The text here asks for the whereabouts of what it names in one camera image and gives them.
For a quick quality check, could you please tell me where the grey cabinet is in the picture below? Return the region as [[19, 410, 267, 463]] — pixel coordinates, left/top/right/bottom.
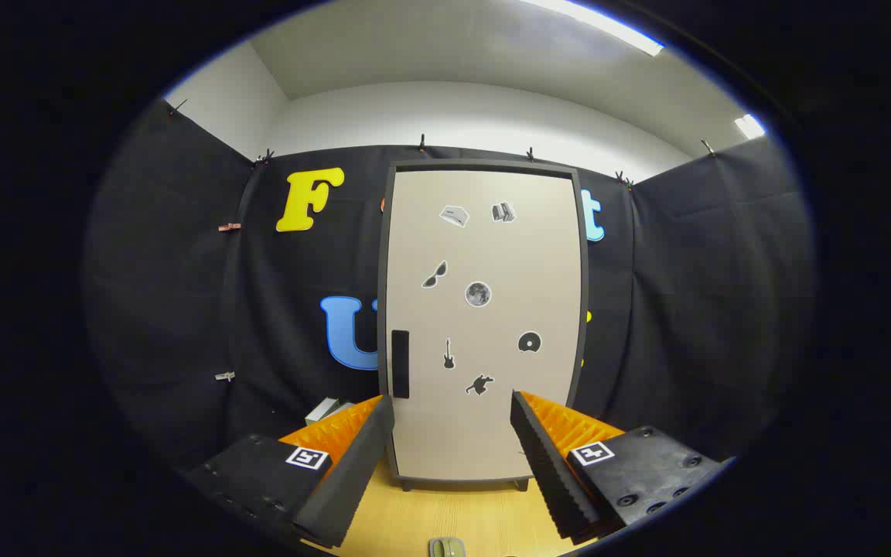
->
[[377, 160, 590, 492]]

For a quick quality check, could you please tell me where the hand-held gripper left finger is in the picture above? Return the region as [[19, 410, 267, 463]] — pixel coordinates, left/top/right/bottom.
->
[[183, 395, 396, 550]]

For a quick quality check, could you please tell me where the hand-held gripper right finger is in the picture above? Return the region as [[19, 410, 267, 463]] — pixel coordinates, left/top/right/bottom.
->
[[510, 390, 725, 542]]

